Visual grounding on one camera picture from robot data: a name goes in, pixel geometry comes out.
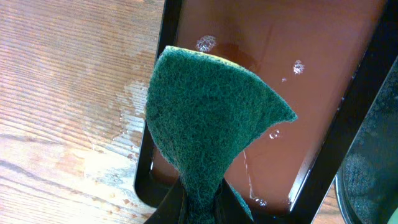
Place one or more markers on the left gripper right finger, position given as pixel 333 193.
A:
pixel 228 208

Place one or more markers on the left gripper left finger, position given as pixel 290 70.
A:
pixel 173 208

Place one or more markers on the green scouring sponge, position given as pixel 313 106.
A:
pixel 202 112

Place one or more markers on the round black tray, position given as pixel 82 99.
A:
pixel 366 183

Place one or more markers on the rectangular black brown tray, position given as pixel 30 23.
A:
pixel 326 59

